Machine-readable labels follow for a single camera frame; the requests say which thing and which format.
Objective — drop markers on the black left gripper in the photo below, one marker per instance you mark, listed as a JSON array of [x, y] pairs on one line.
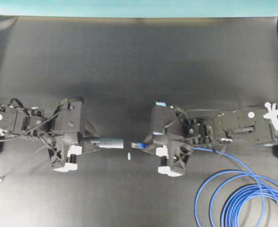
[[69, 126]]

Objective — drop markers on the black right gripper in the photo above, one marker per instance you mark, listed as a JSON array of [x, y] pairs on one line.
[[167, 124]]

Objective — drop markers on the dark grey USB hub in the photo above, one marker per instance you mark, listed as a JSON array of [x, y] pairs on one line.
[[108, 143]]

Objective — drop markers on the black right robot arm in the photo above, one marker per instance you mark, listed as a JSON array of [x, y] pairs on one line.
[[256, 125]]

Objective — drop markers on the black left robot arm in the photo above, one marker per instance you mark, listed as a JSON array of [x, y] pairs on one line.
[[19, 122]]

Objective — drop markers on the black table mat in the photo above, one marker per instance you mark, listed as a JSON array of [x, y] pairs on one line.
[[121, 67]]

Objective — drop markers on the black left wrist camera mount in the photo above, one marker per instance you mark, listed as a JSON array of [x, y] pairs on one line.
[[63, 157]]

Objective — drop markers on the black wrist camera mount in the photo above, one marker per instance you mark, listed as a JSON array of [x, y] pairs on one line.
[[63, 157], [174, 158]]

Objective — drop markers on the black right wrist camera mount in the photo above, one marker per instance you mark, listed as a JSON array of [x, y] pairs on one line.
[[174, 158]]

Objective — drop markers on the white cable clip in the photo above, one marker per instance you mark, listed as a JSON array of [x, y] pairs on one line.
[[272, 114]]

